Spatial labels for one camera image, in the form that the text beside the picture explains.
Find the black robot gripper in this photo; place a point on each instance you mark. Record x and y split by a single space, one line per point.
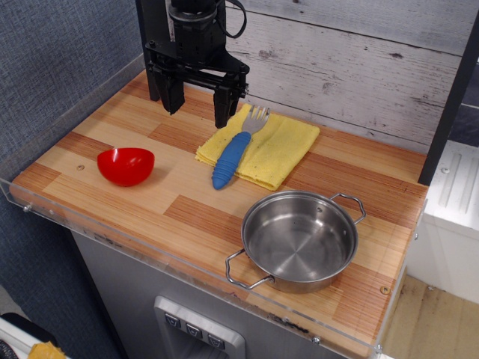
197 55

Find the red half tomato bowl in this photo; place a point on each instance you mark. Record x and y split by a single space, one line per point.
126 166

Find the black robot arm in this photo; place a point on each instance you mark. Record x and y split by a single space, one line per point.
192 5

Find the yellow folded cloth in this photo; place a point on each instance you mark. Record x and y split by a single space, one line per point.
273 152

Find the clear acrylic table guard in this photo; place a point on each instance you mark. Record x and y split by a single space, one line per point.
176 215

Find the grey cabinet with dispenser panel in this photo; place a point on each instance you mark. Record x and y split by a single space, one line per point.
160 312

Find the white appliance at right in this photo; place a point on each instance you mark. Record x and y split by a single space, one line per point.
444 249

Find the yellow object bottom left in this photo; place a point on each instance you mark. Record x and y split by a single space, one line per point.
46 351

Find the blue handled metal fork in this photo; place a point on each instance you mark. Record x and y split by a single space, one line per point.
229 160

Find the black vertical post left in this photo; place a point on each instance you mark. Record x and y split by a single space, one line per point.
154 30

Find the black vertical post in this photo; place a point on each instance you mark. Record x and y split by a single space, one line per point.
154 30
452 106

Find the steel pan with handles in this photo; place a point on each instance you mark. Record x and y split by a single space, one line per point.
299 240

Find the black vertical post right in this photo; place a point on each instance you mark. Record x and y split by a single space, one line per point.
452 106

